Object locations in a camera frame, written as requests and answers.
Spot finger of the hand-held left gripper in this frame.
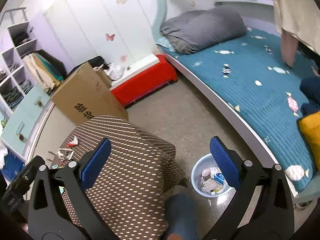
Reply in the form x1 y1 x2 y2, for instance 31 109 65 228
7 155 43 193

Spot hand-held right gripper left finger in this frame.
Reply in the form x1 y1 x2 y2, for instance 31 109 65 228
27 138 118 240

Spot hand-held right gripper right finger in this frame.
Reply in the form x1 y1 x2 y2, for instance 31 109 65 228
204 136 295 240

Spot blue white carton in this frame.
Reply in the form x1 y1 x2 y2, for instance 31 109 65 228
212 171 227 189

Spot white pink plastic bag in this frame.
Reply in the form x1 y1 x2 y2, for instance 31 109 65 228
201 168 218 178

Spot light blue plastic bin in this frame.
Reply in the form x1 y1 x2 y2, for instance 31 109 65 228
191 153 237 197

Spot brown polka dot tablecloth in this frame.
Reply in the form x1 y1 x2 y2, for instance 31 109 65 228
50 115 184 240

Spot light teal drawer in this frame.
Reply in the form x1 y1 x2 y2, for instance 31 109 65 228
1 107 38 153
19 84 52 113

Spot person's leg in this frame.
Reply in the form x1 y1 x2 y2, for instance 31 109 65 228
164 192 200 240

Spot large cardboard box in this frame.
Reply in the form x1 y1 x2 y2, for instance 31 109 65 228
50 62 129 127

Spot teal candy print bedsheet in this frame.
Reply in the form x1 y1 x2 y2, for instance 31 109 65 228
156 26 320 192

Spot folded dark jeans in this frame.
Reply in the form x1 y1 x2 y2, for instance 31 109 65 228
4 90 24 108

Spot yellow pillow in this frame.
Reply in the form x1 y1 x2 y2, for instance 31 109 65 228
297 112 320 170

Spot red cloth covered bench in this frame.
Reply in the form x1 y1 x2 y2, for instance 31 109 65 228
110 54 178 107

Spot black clothing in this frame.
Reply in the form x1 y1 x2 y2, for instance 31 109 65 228
69 56 105 74

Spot cream hanging jacket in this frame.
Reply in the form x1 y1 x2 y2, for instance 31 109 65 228
23 54 54 92

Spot tan hanging garment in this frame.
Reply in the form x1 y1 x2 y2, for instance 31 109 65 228
34 55 60 85

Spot green hanging garment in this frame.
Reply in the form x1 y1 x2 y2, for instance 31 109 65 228
37 52 63 79

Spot white board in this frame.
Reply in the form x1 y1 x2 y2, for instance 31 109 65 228
110 54 160 88

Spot black hanging garment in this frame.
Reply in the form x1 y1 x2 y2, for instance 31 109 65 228
40 49 67 77

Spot dark blue cloth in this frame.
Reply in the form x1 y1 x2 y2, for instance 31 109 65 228
299 77 320 117

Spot dark folded clothes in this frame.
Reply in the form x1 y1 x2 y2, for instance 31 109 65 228
12 31 30 46

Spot light blue pillow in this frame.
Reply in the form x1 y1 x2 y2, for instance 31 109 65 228
156 37 175 52

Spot grey duvet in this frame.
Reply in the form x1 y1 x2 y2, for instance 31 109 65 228
160 7 247 54

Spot white wardrobe doors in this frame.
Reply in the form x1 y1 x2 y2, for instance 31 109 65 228
44 0 160 73

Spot lilac cubby shelf unit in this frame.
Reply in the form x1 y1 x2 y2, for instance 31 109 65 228
0 7 38 113

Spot grey metal handrail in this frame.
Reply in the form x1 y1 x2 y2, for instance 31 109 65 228
0 7 28 24

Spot person in beige dress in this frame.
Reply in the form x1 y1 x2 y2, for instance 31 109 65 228
269 0 320 55

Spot light teal bunk bed frame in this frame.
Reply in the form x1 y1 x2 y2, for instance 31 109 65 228
150 0 320 205

